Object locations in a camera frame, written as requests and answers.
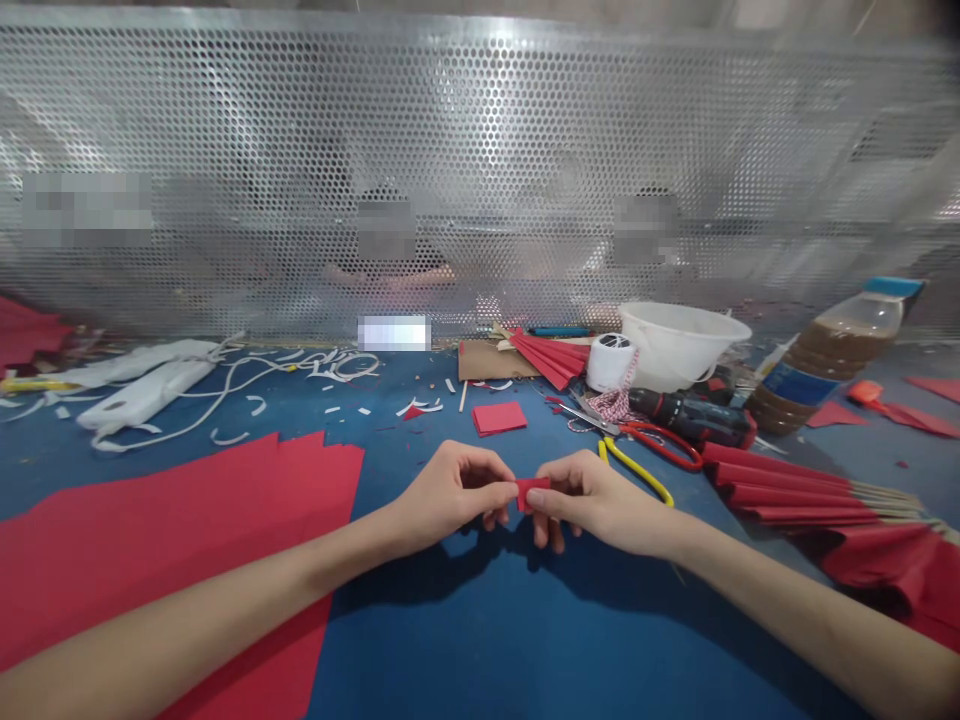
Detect person's left hand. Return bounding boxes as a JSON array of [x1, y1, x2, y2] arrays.
[[391, 439, 520, 546]]

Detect person's right hand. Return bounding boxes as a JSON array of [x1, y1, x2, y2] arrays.
[[525, 449, 682, 562]]

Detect small red paper piece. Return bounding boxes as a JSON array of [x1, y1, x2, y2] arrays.
[[514, 473, 553, 514]]

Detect small stack of red squares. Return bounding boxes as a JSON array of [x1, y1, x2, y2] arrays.
[[470, 401, 529, 439]]

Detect loose red and white twine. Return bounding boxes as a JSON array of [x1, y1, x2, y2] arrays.
[[566, 386, 636, 434]]

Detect brown cardboard piece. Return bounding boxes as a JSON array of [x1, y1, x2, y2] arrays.
[[456, 338, 558, 385]]

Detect white spool of twine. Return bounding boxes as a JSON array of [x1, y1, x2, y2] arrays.
[[585, 332, 640, 394]]

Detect single red folded paper fan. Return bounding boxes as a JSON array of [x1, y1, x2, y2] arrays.
[[508, 326, 599, 393]]

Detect white plastic bucket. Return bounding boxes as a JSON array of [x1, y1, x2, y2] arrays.
[[617, 301, 754, 394]]

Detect pile of pleated red fans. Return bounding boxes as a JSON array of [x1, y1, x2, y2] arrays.
[[699, 440, 960, 633]]

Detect white glue tube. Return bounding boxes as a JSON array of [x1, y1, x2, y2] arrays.
[[752, 332, 801, 377]]

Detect red paper triangle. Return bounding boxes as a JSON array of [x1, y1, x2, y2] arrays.
[[805, 400, 872, 430]]

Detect plastic bottle with brown liquid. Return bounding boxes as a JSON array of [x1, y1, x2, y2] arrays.
[[743, 277, 928, 439]]

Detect stack of large red sheets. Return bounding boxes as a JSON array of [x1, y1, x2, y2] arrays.
[[0, 431, 367, 720]]

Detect white power strip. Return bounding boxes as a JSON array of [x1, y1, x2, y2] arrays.
[[74, 338, 226, 451]]

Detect red paper offcuts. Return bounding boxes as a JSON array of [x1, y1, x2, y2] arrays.
[[877, 374, 960, 439]]

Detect perforated metal screen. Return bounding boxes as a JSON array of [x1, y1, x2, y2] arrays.
[[0, 20, 960, 348]]

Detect yellow tube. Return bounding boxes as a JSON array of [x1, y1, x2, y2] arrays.
[[0, 374, 82, 396]]

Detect heap of red paper fans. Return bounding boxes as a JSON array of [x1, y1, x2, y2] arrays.
[[0, 295, 78, 378]]

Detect yellow handled pliers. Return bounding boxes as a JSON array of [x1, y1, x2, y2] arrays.
[[596, 437, 676, 510]]

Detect red handled scissors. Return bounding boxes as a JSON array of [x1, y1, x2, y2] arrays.
[[553, 395, 705, 473]]

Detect black and red cordless drill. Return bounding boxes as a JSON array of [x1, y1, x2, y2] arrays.
[[627, 377, 760, 452]]

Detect white power cable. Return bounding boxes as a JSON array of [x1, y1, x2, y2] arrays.
[[91, 331, 381, 456]]

